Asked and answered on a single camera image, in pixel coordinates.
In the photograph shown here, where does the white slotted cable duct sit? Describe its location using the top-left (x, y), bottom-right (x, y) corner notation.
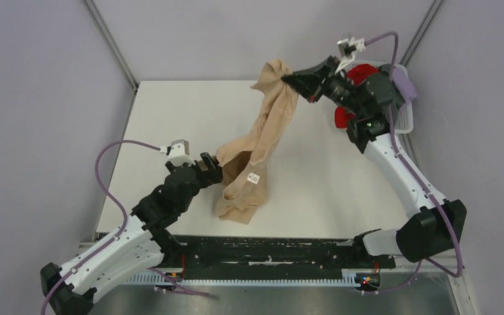
top-left (122, 271), bottom-right (381, 290)

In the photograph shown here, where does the corner wall profile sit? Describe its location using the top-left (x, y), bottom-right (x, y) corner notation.
top-left (400, 0), bottom-right (446, 67)
top-left (81, 0), bottom-right (139, 94)

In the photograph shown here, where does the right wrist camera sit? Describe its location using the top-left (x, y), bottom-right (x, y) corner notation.
top-left (335, 37), bottom-right (366, 74)

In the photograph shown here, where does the white plastic laundry basket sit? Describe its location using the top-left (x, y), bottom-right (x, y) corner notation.
top-left (345, 59), bottom-right (414, 135)

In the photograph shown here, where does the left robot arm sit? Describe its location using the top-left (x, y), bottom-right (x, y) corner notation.
top-left (40, 152), bottom-right (222, 314)

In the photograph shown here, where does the left corner wall profile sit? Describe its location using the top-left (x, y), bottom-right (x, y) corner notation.
top-left (81, 0), bottom-right (139, 94)

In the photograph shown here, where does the aluminium frame rail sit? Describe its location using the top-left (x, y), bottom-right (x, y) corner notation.
top-left (75, 242), bottom-right (457, 272)

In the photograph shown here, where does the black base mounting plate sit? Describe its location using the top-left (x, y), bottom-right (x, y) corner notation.
top-left (158, 235), bottom-right (396, 280)

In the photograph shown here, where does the lilac t shirt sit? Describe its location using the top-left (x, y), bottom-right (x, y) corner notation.
top-left (392, 68), bottom-right (417, 102)

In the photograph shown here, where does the right corner wall profile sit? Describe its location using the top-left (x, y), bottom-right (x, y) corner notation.
top-left (400, 0), bottom-right (446, 67)

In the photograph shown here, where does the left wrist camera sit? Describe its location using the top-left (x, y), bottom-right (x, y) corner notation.
top-left (159, 139), bottom-right (194, 167)

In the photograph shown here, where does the beige t shirt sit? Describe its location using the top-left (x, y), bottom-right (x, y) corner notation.
top-left (215, 59), bottom-right (299, 224)

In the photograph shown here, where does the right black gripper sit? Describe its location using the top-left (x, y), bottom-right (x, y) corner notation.
top-left (283, 55), bottom-right (366, 117)

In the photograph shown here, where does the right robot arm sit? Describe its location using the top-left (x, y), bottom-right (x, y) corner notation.
top-left (282, 56), bottom-right (467, 268)

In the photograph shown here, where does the red t shirt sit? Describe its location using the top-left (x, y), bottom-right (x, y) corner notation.
top-left (334, 64), bottom-right (379, 129)

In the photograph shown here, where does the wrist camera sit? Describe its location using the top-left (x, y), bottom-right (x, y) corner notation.
top-left (335, 37), bottom-right (366, 74)
top-left (159, 139), bottom-right (194, 167)

